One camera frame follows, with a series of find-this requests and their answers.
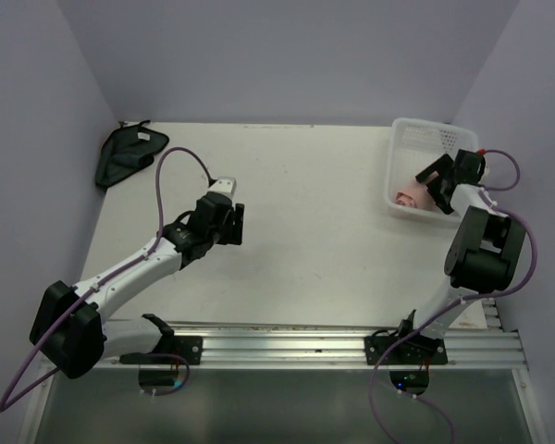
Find pink towel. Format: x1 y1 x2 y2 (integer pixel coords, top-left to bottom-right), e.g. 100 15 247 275
394 179 435 211

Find black cloth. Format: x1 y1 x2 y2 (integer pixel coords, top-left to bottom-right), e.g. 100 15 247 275
94 120 170 190

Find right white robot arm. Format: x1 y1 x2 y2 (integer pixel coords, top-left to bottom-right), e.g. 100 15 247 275
393 150 526 364

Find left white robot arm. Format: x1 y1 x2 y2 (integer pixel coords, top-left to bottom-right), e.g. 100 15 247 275
30 191 245 379

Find white plastic basket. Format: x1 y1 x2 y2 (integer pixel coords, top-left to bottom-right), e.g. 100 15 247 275
384 117 479 228

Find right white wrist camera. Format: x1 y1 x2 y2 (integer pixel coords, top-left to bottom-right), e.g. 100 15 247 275
478 158 490 179

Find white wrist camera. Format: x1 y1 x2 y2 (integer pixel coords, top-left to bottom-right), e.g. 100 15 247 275
208 177 237 200
478 158 490 179

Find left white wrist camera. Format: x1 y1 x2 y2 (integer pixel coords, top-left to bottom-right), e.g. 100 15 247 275
208 177 237 200

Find aluminium mounting rail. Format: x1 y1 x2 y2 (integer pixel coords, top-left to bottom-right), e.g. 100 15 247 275
92 323 524 371

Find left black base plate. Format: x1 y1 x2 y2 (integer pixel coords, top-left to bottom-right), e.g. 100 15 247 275
155 335 204 365

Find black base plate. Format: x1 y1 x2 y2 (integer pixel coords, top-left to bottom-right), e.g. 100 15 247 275
155 335 204 365
364 330 449 365

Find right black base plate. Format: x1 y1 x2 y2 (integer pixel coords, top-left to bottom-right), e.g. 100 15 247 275
364 330 449 365

